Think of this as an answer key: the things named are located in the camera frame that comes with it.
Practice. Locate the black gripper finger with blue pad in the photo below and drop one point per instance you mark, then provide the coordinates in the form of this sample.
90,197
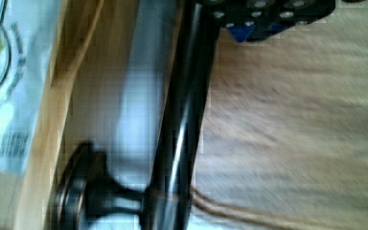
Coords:
258,20

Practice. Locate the wooden drawer with black handle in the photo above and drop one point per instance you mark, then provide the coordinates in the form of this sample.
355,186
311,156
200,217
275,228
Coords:
116,133

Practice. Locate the snack packet in drawer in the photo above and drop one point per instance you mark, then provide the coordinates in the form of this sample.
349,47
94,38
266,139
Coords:
27,37

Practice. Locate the wooden cutting board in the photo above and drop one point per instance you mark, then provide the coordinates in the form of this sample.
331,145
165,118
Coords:
284,144

